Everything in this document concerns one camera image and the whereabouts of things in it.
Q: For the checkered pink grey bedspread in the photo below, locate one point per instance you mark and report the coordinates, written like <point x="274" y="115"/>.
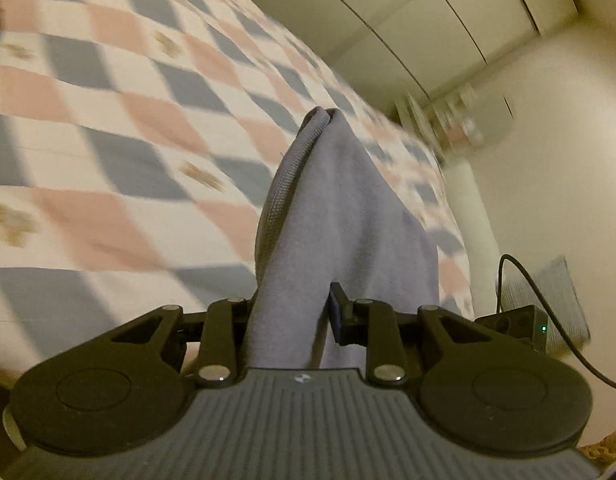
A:
<point x="138" y="140"/>

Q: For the grey pillow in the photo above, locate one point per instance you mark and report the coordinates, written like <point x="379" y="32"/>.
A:
<point x="556" y="286"/>

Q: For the grey-purple long pants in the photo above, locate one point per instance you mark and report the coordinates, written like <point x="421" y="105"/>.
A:
<point x="330" y="216"/>

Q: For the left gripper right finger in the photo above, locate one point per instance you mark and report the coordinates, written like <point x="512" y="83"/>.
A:
<point x="400" y="348"/>

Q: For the shelf with cluttered items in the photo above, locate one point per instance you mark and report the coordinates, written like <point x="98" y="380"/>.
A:
<point x="460" y="122"/>

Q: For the cream wardrobe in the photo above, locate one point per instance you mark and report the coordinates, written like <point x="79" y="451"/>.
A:
<point x="386" y="48"/>

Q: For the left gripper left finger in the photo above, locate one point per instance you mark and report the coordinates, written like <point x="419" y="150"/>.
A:
<point x="202" y="346"/>

